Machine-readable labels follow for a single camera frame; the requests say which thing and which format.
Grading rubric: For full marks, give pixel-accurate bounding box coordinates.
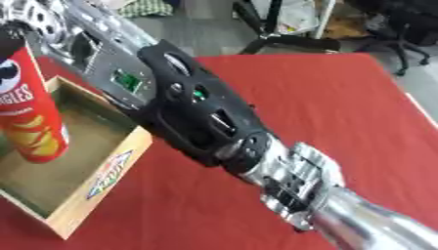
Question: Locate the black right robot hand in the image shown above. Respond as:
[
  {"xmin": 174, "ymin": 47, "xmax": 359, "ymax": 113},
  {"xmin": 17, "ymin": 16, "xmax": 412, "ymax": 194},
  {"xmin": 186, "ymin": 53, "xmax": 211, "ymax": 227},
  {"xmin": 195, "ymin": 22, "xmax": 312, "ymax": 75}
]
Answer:
[{"xmin": 0, "ymin": 26, "xmax": 29, "ymax": 64}]

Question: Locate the red cylindrical chips can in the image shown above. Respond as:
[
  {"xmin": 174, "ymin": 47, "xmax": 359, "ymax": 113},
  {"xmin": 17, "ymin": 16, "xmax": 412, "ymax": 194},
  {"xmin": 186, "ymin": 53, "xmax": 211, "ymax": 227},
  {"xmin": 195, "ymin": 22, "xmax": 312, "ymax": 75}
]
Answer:
[{"xmin": 0, "ymin": 45, "xmax": 72, "ymax": 164}]

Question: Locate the tan open cardboard box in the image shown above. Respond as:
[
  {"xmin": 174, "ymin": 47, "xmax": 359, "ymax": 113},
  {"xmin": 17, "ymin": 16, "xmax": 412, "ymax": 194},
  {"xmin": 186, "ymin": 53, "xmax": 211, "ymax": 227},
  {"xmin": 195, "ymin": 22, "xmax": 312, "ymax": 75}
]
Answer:
[{"xmin": 0, "ymin": 75, "xmax": 156, "ymax": 241}]

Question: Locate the green white checked cloth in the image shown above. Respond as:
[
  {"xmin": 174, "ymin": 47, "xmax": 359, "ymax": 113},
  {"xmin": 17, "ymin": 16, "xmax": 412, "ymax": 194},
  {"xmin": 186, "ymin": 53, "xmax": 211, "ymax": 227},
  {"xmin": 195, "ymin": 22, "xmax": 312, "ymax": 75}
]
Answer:
[{"xmin": 116, "ymin": 0, "xmax": 175, "ymax": 19}]

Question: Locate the black tripod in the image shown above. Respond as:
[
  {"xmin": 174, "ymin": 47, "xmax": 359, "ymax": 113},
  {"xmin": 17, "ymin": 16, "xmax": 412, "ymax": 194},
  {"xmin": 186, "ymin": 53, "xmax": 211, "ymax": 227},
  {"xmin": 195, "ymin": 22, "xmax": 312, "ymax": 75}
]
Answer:
[{"xmin": 231, "ymin": 0, "xmax": 342, "ymax": 56}]

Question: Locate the white plastic bag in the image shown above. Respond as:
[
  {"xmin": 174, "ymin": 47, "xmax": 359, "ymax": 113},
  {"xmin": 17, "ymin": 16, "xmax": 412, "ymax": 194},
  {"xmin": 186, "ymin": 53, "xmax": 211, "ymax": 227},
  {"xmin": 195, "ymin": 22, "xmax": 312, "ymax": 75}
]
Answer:
[{"xmin": 277, "ymin": 0, "xmax": 322, "ymax": 35}]

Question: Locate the brown cardboard piece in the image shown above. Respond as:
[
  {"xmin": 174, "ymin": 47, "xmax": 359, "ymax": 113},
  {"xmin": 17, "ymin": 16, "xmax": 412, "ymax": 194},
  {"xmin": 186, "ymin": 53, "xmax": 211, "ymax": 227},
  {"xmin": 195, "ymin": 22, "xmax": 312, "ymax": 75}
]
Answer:
[{"xmin": 323, "ymin": 13, "xmax": 373, "ymax": 40}]

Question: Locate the black office chair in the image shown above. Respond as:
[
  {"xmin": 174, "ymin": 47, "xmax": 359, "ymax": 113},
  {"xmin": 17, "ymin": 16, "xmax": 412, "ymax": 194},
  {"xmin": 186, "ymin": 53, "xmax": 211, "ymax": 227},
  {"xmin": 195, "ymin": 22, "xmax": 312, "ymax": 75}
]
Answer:
[{"xmin": 343, "ymin": 0, "xmax": 438, "ymax": 77}]

